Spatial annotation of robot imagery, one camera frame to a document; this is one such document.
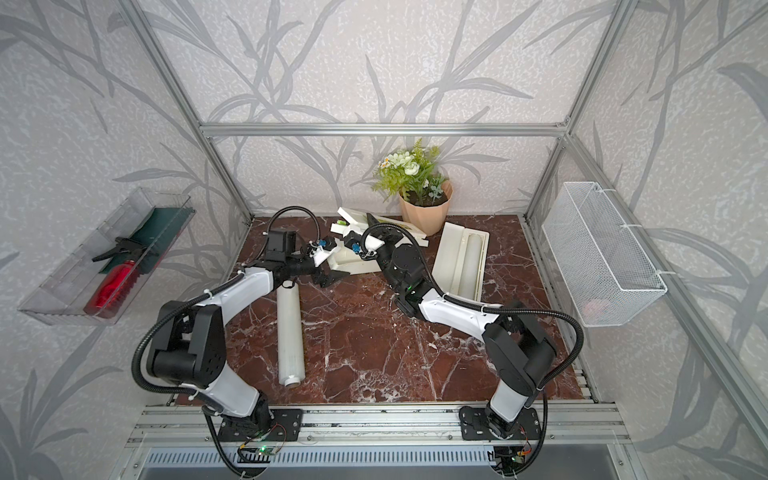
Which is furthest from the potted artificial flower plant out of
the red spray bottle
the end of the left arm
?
the red spray bottle

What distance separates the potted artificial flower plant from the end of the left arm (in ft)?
1.09

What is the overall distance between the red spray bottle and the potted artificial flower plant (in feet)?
2.11

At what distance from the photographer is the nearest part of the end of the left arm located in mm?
694

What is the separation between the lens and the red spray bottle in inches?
22.2

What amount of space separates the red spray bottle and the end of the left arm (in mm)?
233

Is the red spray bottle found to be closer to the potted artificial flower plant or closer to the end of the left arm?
the end of the left arm

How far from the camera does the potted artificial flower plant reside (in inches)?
37.5
